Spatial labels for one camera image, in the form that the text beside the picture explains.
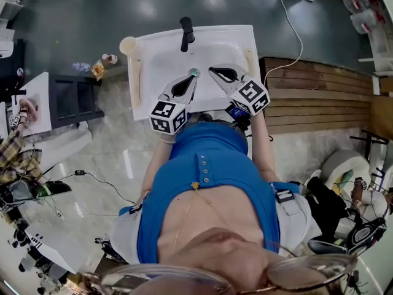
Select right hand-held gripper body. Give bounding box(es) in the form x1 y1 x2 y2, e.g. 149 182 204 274
228 78 271 116

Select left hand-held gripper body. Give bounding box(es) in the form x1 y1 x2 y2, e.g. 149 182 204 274
149 95 191 136

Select cream cup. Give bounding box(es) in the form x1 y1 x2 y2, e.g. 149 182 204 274
118 35 138 56

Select person's left forearm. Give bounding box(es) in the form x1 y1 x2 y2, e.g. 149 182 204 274
142 133 176 197

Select person's right forearm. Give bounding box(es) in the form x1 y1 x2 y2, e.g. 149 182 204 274
249 111 278 181

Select black smartphone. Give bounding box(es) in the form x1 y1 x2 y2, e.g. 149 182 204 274
225 102 252 125

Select black faucet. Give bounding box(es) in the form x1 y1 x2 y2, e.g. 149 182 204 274
179 16 197 53
13 88 28 106

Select blue polo shirt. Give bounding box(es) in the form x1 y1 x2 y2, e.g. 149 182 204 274
136 122 282 264

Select small drink bottle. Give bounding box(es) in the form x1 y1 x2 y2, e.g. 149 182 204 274
100 52 120 66

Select wooden slat platform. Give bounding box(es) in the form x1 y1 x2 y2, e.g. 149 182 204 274
259 56 375 135

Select orange snack packet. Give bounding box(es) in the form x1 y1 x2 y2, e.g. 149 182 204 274
90 58 107 82

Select clear water bottle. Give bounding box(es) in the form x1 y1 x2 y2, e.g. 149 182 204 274
71 61 92 74

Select black vanity cabinet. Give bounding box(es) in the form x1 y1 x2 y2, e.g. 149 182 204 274
48 73 106 125

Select light grey vest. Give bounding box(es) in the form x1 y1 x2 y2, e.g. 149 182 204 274
109 185 322 264

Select black metal stand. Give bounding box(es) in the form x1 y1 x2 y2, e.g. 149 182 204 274
349 128 382 163

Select dark green glossy stool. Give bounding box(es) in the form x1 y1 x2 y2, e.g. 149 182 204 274
33 179 74 197

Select pink cloth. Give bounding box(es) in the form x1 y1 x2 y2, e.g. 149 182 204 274
18 93 41 123

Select person's head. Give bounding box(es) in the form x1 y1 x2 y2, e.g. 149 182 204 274
156 227 338 295

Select white table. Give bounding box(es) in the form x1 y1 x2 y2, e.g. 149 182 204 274
23 225 81 275

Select thin-rimmed eyeglasses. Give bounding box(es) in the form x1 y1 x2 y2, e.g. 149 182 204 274
82 251 359 295

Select white power cable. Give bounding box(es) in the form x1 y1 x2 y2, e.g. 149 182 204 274
263 0 304 88

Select gold necklace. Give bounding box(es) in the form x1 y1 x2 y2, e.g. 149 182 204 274
173 181 216 249

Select black cable bundle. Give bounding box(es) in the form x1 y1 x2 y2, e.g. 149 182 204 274
94 233 127 263

